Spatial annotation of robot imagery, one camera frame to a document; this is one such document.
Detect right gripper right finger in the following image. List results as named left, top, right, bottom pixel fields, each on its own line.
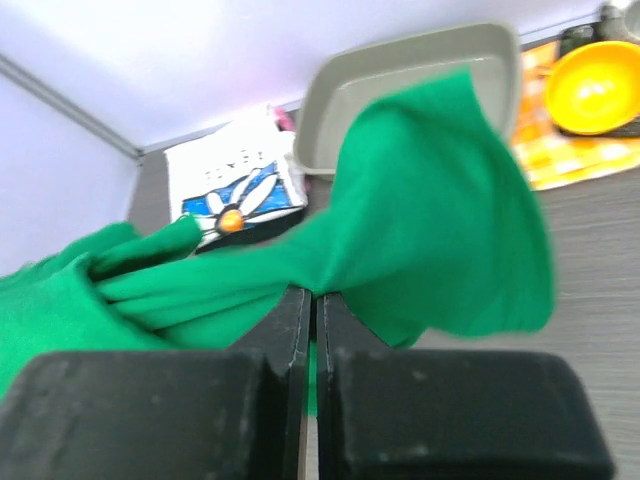
left=315, top=294, right=616, bottom=479

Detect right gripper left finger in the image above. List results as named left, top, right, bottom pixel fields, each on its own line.
left=1, top=288, right=312, bottom=479

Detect green t shirt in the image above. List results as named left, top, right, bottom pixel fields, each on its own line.
left=1, top=70, right=554, bottom=389

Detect grey plastic tray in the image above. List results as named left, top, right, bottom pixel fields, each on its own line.
left=294, top=22, right=522, bottom=178

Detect orange bowl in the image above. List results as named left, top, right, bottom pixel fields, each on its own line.
left=544, top=41, right=639, bottom=135

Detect white folded daisy t shirt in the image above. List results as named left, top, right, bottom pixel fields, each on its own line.
left=165, top=105, right=308, bottom=242

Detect orange checkered cloth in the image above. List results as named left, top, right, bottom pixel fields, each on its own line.
left=511, top=40, right=639, bottom=190

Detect black floral square plate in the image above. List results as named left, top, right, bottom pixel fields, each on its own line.
left=556, top=22, right=639, bottom=139

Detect grey striped mug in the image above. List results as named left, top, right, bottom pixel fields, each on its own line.
left=597, top=0, right=639, bottom=44

